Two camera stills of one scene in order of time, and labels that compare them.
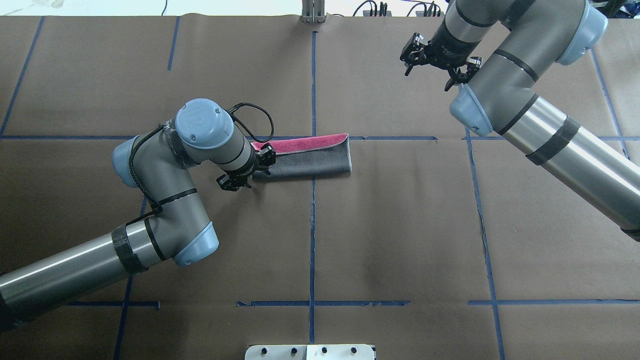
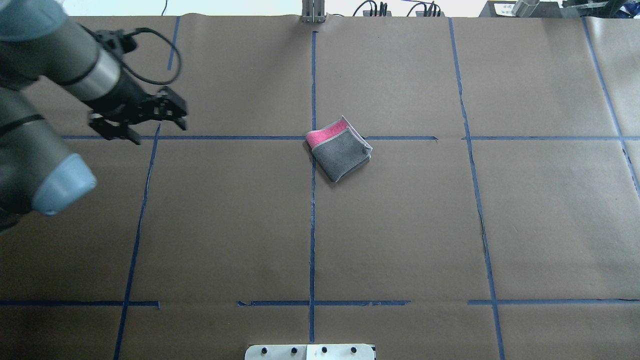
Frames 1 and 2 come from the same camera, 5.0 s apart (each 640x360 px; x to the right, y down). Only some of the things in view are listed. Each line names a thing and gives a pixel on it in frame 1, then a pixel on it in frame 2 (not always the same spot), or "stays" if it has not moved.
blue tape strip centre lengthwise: x=312 y=264 stays
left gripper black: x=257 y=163 to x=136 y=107
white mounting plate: x=311 y=352 stays
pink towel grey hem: x=329 y=154 to x=339 y=148
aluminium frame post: x=313 y=11 stays
